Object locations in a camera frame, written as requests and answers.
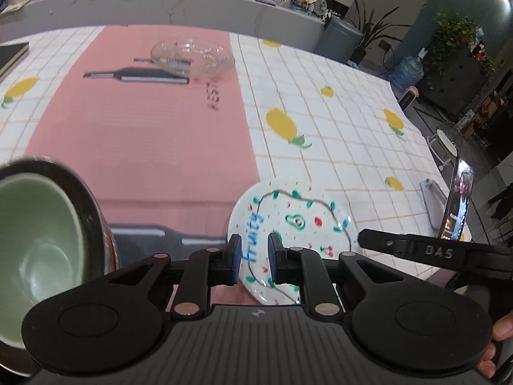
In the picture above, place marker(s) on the person's right hand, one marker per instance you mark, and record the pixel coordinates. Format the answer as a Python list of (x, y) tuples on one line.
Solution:
[(504, 329)]

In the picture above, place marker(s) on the dark planter cabinet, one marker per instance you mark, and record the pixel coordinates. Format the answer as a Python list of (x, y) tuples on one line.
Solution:
[(461, 84)]

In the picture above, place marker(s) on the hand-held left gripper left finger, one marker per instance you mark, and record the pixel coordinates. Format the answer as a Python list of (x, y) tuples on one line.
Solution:
[(236, 255)]

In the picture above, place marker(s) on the grey-green trash can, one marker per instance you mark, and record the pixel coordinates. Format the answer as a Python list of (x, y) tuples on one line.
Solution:
[(336, 40)]

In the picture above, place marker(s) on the black smartphone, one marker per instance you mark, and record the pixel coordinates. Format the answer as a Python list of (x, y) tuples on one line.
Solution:
[(459, 200)]

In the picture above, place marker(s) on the small beige heater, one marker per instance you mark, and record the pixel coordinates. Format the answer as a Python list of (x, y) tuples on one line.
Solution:
[(409, 99)]

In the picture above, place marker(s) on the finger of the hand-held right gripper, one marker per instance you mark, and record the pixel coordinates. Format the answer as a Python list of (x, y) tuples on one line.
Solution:
[(400, 244)]

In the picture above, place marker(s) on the long-leaf potted plant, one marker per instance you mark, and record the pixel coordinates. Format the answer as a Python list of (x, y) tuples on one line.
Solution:
[(372, 28)]

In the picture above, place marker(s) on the grey marble tv bench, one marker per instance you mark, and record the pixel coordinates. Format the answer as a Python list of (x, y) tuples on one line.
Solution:
[(160, 8)]

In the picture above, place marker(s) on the grey phone stand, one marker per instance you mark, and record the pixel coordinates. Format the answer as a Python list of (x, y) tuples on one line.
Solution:
[(431, 200)]

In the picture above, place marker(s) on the orange steel bowl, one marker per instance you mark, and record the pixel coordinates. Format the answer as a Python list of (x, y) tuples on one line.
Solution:
[(86, 204)]

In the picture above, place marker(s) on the bushy green plant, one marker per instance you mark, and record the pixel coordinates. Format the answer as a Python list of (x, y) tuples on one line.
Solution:
[(457, 36)]

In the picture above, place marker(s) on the white painted plate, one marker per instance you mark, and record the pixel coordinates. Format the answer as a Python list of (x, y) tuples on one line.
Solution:
[(304, 216)]

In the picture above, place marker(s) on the thin black notebook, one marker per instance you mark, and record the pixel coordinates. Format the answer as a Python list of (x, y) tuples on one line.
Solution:
[(5, 73)]

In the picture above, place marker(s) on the lemon print tablecloth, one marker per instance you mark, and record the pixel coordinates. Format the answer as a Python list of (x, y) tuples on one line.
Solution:
[(340, 148)]

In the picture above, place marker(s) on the green ceramic bowl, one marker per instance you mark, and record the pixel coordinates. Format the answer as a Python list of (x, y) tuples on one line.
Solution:
[(36, 240)]

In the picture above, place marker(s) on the yellow paper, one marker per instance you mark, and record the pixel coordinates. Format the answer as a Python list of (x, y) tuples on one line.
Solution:
[(14, 7)]

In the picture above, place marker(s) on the floral clear glass plate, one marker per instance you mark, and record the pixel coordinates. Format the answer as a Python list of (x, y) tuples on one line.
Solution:
[(218, 66)]

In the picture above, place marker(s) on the blue water bottle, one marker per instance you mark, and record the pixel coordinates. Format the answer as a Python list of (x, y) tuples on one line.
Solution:
[(407, 74)]

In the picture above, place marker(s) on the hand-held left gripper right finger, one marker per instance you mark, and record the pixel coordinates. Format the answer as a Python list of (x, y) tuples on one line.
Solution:
[(273, 257)]

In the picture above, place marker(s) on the white round stool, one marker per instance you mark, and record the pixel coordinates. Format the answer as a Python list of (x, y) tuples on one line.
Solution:
[(447, 138)]

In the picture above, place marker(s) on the thick black notebook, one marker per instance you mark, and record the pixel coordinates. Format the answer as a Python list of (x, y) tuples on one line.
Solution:
[(12, 50)]

